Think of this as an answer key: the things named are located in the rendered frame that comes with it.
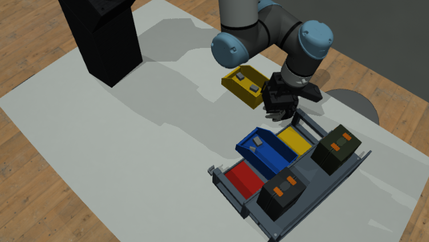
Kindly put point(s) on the black case with orange latches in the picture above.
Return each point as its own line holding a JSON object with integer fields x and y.
{"x": 280, "y": 193}
{"x": 335, "y": 149}

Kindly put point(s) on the yellow bin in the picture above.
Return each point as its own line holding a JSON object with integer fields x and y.
{"x": 241, "y": 88}

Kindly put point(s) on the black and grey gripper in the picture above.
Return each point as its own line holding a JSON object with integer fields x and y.
{"x": 279, "y": 104}

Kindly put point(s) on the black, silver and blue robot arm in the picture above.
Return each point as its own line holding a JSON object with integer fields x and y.
{"x": 248, "y": 27}

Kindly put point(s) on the blue bin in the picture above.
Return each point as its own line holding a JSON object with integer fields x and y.
{"x": 269, "y": 158}

